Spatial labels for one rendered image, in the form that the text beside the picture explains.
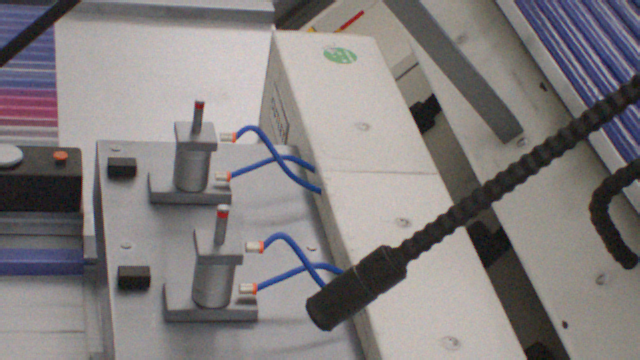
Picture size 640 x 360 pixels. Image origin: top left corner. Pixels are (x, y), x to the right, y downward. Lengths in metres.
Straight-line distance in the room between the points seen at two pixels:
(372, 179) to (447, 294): 0.11
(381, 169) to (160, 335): 0.20
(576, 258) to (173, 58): 0.48
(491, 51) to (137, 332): 0.32
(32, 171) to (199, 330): 0.19
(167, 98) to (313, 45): 0.13
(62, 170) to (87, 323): 0.11
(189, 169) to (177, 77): 0.28
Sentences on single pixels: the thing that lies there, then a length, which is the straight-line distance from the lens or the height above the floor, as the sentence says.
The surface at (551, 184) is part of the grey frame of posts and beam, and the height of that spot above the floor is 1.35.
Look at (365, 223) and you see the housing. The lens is 0.75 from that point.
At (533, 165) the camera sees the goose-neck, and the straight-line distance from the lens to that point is 0.53.
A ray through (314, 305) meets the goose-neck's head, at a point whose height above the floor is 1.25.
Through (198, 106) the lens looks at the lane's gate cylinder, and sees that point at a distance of 0.75.
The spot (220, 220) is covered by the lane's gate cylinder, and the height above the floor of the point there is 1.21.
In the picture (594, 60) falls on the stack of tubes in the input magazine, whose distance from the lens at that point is 0.74.
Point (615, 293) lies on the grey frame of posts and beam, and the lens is 0.66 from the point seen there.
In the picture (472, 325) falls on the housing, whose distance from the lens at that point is 0.69.
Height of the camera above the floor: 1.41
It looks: 13 degrees down
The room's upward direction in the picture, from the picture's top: 53 degrees clockwise
